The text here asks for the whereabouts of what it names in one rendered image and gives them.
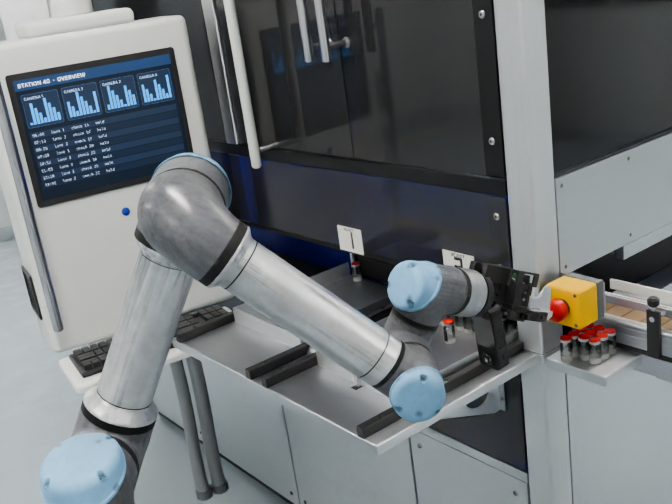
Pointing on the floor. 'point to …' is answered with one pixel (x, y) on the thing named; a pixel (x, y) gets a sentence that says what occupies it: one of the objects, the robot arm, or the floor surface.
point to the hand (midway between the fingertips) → (544, 316)
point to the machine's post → (534, 234)
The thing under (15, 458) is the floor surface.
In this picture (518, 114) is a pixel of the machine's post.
